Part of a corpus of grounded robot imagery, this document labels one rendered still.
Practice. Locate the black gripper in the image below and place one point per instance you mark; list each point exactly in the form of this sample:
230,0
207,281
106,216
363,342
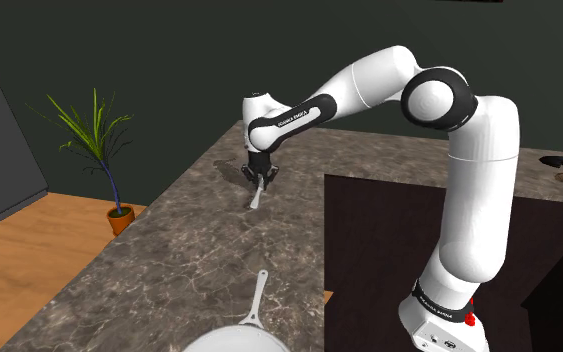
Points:
258,163

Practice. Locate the white utensil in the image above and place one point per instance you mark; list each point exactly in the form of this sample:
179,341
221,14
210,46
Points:
257,197

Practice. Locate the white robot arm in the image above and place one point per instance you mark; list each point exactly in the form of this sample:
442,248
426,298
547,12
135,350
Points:
478,195

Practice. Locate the white frying pan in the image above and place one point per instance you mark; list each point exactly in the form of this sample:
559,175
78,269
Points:
252,326

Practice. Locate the dark brown robot stand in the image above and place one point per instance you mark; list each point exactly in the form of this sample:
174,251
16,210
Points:
383,263

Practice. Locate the green plant in orange pot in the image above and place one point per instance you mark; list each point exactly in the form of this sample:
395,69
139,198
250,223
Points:
96,141

